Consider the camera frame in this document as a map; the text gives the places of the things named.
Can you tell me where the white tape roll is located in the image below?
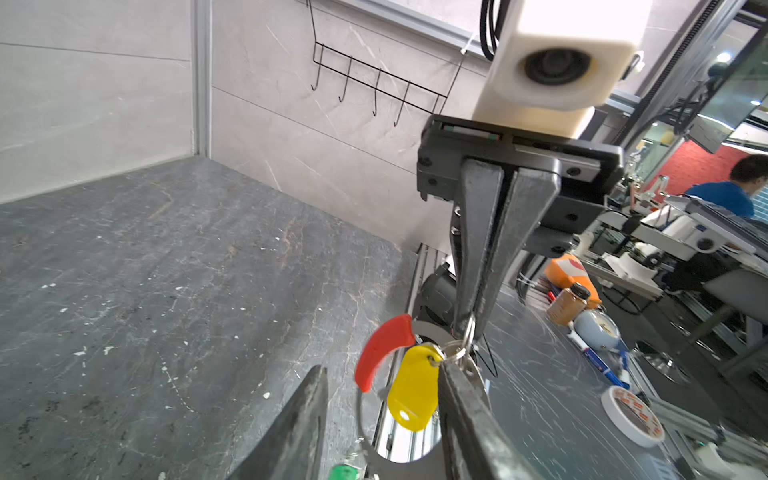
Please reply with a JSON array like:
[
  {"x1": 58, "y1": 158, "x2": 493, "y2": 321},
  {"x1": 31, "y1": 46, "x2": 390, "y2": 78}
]
[{"x1": 600, "y1": 386, "x2": 665, "y2": 448}]

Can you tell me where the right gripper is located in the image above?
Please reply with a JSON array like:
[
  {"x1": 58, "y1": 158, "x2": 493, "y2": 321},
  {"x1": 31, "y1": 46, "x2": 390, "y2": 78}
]
[{"x1": 417, "y1": 115, "x2": 624, "y2": 339}]

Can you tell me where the yellow tagged key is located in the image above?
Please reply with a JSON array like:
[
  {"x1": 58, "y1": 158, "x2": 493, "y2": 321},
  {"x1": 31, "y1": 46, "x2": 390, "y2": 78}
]
[{"x1": 387, "y1": 343, "x2": 444, "y2": 432}]

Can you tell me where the brown bottle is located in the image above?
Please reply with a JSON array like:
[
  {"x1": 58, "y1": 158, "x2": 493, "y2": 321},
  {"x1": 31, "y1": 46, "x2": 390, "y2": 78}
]
[{"x1": 546, "y1": 283, "x2": 591, "y2": 326}]

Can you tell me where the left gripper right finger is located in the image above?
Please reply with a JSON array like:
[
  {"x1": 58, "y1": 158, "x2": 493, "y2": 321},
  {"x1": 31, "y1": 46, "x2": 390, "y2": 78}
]
[{"x1": 438, "y1": 362, "x2": 540, "y2": 479}]

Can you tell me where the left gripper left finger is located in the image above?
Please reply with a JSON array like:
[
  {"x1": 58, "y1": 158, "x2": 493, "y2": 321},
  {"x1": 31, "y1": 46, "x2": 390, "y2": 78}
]
[{"x1": 229, "y1": 365, "x2": 328, "y2": 479}]

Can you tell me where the green tagged key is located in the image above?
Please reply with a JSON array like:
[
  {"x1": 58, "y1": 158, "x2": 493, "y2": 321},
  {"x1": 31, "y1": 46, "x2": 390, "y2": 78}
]
[{"x1": 327, "y1": 459, "x2": 363, "y2": 480}]

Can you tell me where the blue marker pen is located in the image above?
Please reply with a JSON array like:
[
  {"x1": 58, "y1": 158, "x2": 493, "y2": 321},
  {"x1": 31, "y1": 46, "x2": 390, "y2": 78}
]
[{"x1": 567, "y1": 330, "x2": 630, "y2": 390}]

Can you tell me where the person in blue shirt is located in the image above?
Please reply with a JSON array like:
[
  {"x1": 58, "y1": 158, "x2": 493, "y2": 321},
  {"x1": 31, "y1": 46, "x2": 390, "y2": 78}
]
[{"x1": 685, "y1": 154, "x2": 767, "y2": 219}]

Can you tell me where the metal keyring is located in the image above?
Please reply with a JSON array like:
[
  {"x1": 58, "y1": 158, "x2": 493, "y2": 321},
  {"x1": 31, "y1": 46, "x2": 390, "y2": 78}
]
[{"x1": 428, "y1": 313, "x2": 477, "y2": 367}]

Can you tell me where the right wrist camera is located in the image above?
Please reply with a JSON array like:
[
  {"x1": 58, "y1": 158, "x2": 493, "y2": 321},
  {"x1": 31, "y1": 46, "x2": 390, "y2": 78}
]
[{"x1": 472, "y1": 1, "x2": 652, "y2": 139}]

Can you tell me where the white ceramic cup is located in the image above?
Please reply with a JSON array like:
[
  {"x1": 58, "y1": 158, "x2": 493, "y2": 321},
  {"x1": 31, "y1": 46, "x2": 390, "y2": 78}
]
[{"x1": 573, "y1": 309, "x2": 621, "y2": 350}]

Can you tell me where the black wire hook rack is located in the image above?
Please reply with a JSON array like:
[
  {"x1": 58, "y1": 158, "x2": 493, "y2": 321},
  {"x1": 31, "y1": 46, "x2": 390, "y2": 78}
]
[{"x1": 304, "y1": 1, "x2": 466, "y2": 127}]

